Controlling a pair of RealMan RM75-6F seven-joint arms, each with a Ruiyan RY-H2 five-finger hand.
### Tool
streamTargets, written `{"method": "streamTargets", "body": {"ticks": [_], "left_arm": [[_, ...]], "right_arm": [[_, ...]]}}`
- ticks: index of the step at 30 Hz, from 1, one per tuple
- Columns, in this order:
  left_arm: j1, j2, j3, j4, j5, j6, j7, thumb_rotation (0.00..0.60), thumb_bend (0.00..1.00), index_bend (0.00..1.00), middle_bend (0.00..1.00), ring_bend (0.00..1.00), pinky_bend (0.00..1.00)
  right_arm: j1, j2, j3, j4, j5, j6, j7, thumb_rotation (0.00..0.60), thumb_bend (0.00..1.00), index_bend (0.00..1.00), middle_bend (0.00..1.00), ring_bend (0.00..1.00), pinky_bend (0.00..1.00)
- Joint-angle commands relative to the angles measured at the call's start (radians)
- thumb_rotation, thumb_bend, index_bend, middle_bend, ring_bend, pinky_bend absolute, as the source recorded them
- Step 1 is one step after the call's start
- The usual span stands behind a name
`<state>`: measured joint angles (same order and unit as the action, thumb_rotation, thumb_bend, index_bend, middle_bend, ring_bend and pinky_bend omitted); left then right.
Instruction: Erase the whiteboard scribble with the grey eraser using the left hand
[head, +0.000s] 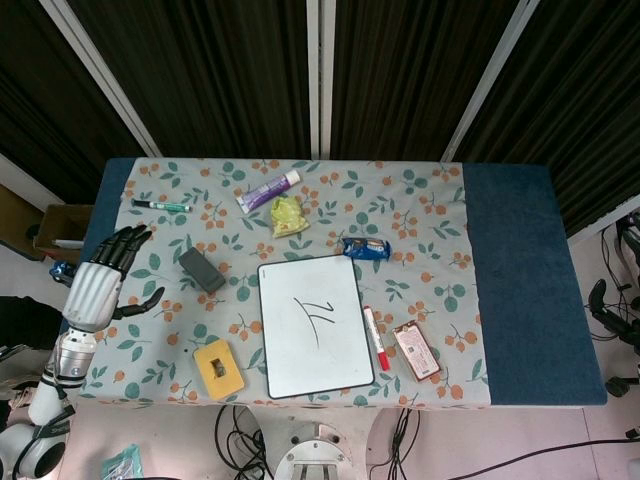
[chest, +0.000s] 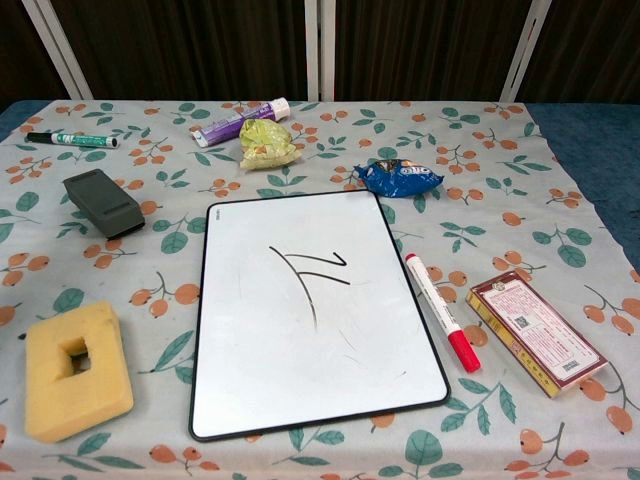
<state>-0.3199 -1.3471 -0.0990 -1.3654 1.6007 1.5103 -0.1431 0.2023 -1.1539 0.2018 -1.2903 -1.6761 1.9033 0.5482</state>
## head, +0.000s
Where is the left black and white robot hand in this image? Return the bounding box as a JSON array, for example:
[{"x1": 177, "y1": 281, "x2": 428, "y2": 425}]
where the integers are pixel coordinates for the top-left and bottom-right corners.
[{"x1": 63, "y1": 224, "x2": 166, "y2": 332}]

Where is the dark grey eraser block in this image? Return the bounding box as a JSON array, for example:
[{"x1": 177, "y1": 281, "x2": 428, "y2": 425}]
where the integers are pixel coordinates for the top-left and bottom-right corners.
[{"x1": 178, "y1": 246, "x2": 226, "y2": 295}]

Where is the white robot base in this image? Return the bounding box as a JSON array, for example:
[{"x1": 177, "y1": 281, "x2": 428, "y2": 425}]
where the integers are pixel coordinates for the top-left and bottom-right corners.
[{"x1": 273, "y1": 419, "x2": 369, "y2": 480}]

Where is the blue toy object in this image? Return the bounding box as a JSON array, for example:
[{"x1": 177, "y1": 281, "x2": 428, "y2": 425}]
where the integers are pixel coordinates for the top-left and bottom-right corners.
[{"x1": 48, "y1": 259, "x2": 77, "y2": 286}]

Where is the brown cardboard box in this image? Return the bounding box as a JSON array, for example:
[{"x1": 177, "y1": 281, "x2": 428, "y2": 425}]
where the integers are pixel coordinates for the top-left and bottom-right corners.
[{"x1": 32, "y1": 203, "x2": 94, "y2": 264}]

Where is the green and black marker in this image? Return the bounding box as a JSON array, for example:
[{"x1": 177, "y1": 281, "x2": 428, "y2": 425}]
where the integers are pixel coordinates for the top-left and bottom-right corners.
[{"x1": 131, "y1": 198, "x2": 193, "y2": 213}]

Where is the yellow sponge with square hole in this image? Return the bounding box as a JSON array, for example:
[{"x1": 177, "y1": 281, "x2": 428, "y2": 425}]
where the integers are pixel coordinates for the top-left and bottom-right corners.
[{"x1": 192, "y1": 339, "x2": 246, "y2": 401}]

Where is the teal plastic packet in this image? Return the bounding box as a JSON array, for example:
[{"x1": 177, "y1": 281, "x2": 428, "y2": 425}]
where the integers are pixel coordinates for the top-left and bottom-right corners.
[{"x1": 101, "y1": 443, "x2": 143, "y2": 480}]

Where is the purple toothpaste tube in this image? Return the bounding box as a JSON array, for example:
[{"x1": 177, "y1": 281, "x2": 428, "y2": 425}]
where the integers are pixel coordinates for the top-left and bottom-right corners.
[{"x1": 235, "y1": 169, "x2": 303, "y2": 215}]

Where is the yellow snack bag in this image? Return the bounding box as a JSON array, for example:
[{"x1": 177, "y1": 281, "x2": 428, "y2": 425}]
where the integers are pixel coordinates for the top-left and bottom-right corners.
[{"x1": 270, "y1": 195, "x2": 311, "y2": 239}]

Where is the black pleated curtain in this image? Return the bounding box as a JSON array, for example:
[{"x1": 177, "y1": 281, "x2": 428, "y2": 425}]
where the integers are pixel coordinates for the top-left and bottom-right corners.
[
  {"x1": 452, "y1": 0, "x2": 640, "y2": 239},
  {"x1": 329, "y1": 0, "x2": 526, "y2": 161},
  {"x1": 0, "y1": 0, "x2": 146, "y2": 189},
  {"x1": 67, "y1": 0, "x2": 314, "y2": 159}
]

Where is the blue cookie packet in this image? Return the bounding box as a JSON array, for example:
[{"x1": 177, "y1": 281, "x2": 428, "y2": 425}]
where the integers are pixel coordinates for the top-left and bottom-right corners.
[{"x1": 341, "y1": 236, "x2": 392, "y2": 262}]

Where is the red and white marker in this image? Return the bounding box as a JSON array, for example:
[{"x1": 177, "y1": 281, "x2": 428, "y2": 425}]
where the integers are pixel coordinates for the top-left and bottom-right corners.
[{"x1": 361, "y1": 305, "x2": 392, "y2": 372}]

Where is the floral tablecloth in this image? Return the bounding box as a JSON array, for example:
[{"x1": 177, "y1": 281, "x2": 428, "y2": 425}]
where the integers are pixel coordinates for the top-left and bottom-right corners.
[{"x1": 79, "y1": 157, "x2": 494, "y2": 407}]

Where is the blue table cover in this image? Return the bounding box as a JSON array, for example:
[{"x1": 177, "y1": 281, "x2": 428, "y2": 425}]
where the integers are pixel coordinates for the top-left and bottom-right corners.
[{"x1": 55, "y1": 157, "x2": 609, "y2": 411}]

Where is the black caster wheel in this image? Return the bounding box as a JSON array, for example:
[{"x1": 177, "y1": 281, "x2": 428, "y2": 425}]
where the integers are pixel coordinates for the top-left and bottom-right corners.
[{"x1": 605, "y1": 370, "x2": 640, "y2": 399}]

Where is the black floor cable bundle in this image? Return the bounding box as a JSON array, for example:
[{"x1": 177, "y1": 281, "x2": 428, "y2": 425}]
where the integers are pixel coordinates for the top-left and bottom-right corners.
[
  {"x1": 367, "y1": 409, "x2": 422, "y2": 480},
  {"x1": 214, "y1": 404, "x2": 274, "y2": 480}
]

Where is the white slanted frame post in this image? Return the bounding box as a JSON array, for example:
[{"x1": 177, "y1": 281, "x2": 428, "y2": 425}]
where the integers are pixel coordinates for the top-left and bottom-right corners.
[
  {"x1": 38, "y1": 0, "x2": 162, "y2": 157},
  {"x1": 439, "y1": 0, "x2": 545, "y2": 162}
]

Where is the white whiteboard with black frame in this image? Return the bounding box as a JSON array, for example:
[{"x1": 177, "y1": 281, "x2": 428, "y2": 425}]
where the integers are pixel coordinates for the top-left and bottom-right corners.
[{"x1": 257, "y1": 254, "x2": 376, "y2": 400}]

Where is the white upright frame post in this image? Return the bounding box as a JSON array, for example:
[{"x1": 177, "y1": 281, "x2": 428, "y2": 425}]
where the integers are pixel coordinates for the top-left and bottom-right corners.
[{"x1": 305, "y1": 0, "x2": 335, "y2": 160}]

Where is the long black floor cable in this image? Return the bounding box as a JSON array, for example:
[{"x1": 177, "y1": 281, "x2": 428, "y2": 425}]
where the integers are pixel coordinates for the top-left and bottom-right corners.
[{"x1": 492, "y1": 438, "x2": 640, "y2": 480}]

